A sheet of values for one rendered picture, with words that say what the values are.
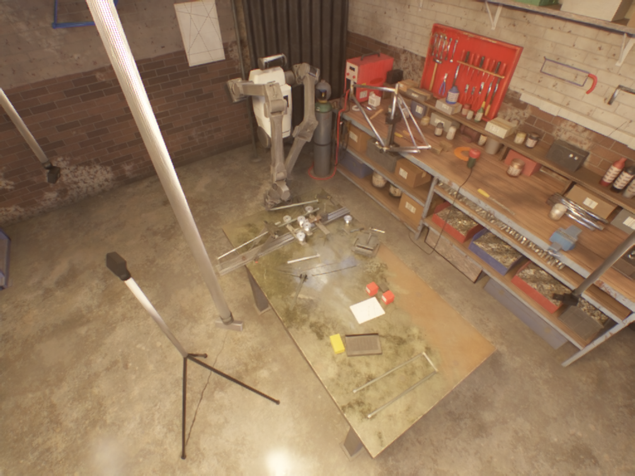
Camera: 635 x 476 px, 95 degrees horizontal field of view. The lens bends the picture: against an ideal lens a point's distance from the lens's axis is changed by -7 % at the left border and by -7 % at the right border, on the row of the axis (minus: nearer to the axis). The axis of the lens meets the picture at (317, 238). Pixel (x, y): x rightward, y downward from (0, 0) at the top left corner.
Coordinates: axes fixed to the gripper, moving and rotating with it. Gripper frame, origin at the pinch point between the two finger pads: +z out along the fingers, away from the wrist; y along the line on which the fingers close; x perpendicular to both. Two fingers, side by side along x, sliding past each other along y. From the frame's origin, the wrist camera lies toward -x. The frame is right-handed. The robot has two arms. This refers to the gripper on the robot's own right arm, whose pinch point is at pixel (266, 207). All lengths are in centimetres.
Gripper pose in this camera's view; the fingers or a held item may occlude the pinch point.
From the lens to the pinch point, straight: 191.2
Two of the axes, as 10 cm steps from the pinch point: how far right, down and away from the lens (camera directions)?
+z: -4.8, 7.0, 5.3
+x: -8.3, -1.6, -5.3
